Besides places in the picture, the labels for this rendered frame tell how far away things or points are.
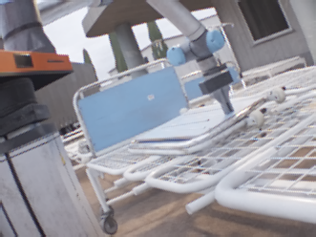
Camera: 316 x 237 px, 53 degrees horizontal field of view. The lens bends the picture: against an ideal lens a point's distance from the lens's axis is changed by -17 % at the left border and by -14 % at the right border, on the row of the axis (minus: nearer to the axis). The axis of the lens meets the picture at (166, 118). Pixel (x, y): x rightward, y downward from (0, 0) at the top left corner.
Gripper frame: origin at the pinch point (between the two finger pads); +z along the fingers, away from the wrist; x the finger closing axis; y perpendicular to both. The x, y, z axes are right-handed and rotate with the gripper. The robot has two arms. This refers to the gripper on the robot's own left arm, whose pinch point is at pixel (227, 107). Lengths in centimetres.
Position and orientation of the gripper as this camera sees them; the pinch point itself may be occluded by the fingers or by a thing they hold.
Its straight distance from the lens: 141.9
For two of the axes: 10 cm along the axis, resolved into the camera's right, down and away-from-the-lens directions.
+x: -8.3, 4.3, -3.6
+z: 4.2, 9.0, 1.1
